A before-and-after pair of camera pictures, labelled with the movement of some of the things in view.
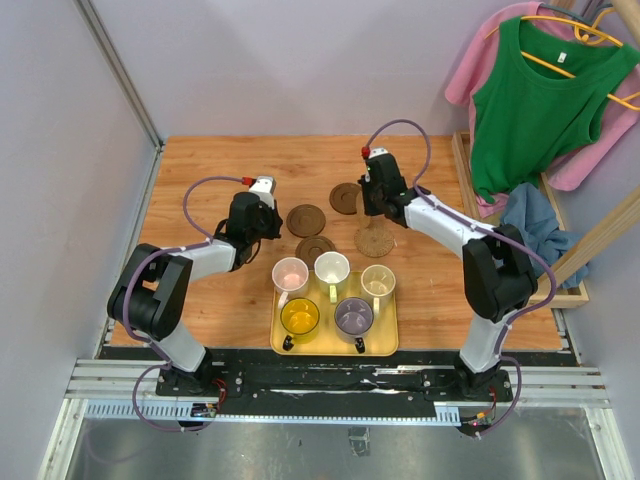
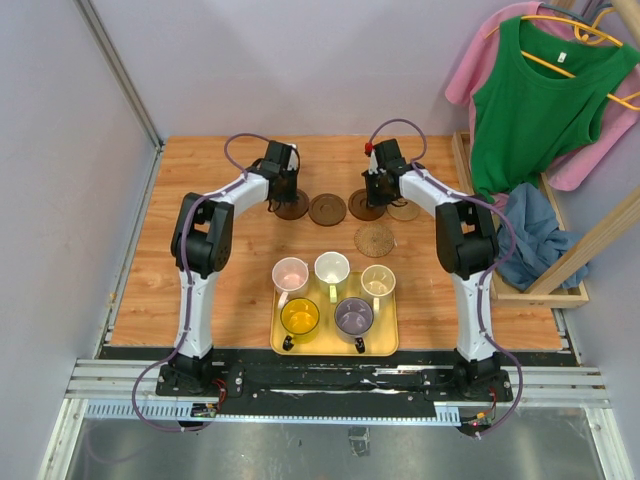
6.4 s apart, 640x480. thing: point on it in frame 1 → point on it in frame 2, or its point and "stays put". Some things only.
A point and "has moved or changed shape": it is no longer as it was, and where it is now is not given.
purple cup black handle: x=354 y=318 stays put
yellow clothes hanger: x=579 y=28 stays put
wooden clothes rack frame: x=563 y=288 stays put
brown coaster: x=306 y=220 → x=296 y=209
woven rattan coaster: x=373 y=241 stays put
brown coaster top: x=344 y=198 has moved or changed shape
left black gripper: x=277 y=221 → x=292 y=196
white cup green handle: x=331 y=270 stays put
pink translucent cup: x=289 y=274 stays put
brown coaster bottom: x=309 y=248 → x=327 y=210
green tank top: x=547 y=93 stays put
